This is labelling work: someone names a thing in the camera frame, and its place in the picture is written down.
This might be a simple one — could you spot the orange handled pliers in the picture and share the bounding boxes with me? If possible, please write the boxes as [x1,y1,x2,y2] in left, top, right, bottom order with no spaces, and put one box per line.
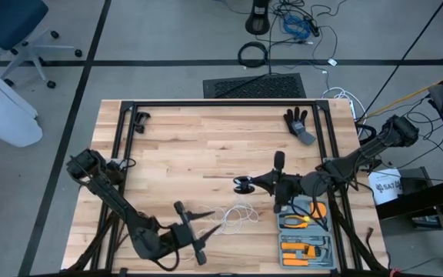
[278,213,310,231]

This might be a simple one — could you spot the white cable bundle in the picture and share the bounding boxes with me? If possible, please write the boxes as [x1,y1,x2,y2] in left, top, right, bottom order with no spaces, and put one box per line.
[320,86,368,132]

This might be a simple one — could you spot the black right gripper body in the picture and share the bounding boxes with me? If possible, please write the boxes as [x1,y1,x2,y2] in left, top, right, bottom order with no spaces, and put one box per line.
[273,150,303,214]

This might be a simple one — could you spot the black plastic cord spool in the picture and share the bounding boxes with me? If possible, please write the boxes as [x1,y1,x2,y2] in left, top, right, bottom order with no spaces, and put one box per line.
[232,175,256,195]

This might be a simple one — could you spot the white cord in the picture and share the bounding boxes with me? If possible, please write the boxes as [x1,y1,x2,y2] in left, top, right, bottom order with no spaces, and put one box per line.
[190,200,260,236]

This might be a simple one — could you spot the black box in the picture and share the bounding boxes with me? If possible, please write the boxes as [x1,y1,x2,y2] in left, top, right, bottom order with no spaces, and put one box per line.
[399,166,443,232]

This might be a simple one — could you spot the white plastic bin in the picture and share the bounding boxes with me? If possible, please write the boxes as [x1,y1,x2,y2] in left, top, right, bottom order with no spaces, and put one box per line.
[0,53,44,149]

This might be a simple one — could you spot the black diagonal support pole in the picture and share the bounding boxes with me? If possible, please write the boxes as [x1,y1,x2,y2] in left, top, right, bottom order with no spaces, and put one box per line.
[358,0,443,122]

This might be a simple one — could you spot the small black clamp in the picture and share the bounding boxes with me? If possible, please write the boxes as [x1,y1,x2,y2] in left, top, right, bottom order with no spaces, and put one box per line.
[133,111,152,135]

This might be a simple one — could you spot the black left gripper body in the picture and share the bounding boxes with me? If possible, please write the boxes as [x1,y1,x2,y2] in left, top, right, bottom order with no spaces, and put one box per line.
[167,200,208,266]

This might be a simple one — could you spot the black coiled cable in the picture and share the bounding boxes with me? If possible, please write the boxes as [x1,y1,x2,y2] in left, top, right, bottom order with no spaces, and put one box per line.
[237,41,270,69]

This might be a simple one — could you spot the black round stand base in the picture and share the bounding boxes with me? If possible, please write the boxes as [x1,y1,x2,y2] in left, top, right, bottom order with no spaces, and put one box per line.
[245,0,271,36]

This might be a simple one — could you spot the short orange black tool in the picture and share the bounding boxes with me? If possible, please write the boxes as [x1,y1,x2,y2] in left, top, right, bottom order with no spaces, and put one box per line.
[282,250,318,260]

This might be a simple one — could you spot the black aluminium table frame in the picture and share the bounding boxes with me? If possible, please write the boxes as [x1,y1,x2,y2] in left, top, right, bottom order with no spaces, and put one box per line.
[62,98,390,277]

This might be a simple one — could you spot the black side desk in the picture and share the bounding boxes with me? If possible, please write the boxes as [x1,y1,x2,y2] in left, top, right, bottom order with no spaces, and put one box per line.
[375,82,443,266]

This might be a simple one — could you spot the black power strip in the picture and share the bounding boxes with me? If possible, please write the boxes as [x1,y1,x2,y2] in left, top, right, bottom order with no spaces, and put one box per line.
[305,15,321,38]

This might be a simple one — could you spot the yellow floor cable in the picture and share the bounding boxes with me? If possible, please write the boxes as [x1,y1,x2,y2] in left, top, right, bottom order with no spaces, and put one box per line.
[365,65,443,119]

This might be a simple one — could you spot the blue office chair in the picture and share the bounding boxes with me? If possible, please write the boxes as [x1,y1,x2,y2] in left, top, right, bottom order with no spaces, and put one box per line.
[0,0,84,89]

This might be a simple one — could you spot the blue tangled cable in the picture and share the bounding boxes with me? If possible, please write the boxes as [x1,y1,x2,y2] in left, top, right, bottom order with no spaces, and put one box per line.
[281,14,312,40]

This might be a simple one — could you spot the black floor grate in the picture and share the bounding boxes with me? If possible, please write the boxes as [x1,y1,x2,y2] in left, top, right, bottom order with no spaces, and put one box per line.
[202,72,308,100]

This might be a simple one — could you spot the black grey work glove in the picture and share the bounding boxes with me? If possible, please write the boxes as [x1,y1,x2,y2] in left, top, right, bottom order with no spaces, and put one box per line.
[282,106,318,146]

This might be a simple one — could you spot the grey plastic tool case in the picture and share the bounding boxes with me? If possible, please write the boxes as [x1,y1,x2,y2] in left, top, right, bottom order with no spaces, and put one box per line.
[276,198,338,270]

